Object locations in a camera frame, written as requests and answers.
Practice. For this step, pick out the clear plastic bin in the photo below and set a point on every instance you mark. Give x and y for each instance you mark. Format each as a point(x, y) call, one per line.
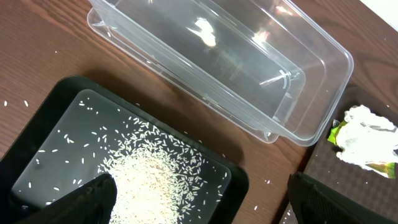
point(264, 65)

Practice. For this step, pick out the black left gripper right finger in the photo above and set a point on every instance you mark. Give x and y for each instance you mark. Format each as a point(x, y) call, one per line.
point(314, 202)

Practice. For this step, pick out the white napkin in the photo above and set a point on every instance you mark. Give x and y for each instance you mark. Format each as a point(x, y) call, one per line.
point(363, 115)

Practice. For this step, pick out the brown serving tray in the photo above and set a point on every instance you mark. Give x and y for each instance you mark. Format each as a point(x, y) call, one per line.
point(367, 188)

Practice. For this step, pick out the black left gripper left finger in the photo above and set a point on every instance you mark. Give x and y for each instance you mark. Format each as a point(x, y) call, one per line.
point(91, 203)

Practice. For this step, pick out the pile of white rice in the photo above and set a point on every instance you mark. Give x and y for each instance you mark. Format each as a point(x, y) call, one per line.
point(159, 178)

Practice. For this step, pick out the green yellow wrapper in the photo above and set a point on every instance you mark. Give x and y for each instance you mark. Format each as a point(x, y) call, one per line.
point(369, 147)

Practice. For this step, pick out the black plastic tray bin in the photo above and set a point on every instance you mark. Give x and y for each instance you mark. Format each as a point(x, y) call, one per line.
point(76, 89)

